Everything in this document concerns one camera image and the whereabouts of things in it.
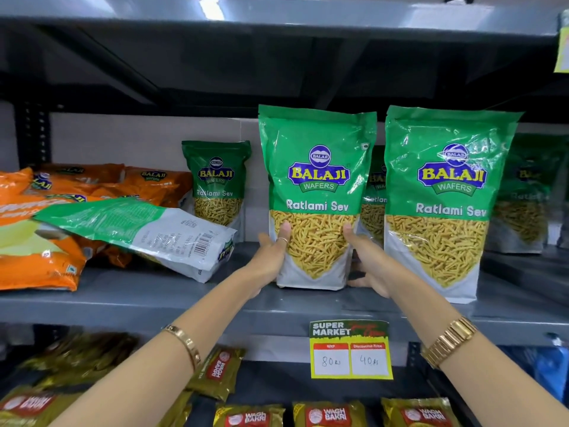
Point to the person's left hand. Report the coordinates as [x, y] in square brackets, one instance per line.
[266, 262]

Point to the person's right hand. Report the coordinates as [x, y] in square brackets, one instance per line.
[375, 269]

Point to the person's left thumb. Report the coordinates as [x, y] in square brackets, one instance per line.
[282, 244]

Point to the person's right thumb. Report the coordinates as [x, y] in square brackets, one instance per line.
[352, 237]

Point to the green snack packet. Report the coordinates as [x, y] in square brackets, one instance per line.
[146, 231]
[374, 204]
[524, 204]
[449, 195]
[316, 186]
[218, 186]

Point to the person's right forearm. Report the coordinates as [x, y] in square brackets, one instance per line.
[471, 364]

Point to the person's left forearm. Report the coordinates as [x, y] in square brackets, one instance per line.
[178, 364]

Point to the yellow green price tag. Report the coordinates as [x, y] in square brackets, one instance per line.
[351, 351]

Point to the gold wristwatch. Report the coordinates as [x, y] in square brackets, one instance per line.
[446, 342]

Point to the orange snack packet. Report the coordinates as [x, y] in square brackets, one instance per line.
[35, 257]
[151, 184]
[104, 253]
[75, 175]
[13, 182]

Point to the grey metal shelf rack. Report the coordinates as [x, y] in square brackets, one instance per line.
[133, 302]

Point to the group of gold tea packets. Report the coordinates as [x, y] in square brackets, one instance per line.
[329, 415]

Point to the blue packet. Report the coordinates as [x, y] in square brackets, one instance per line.
[549, 373]

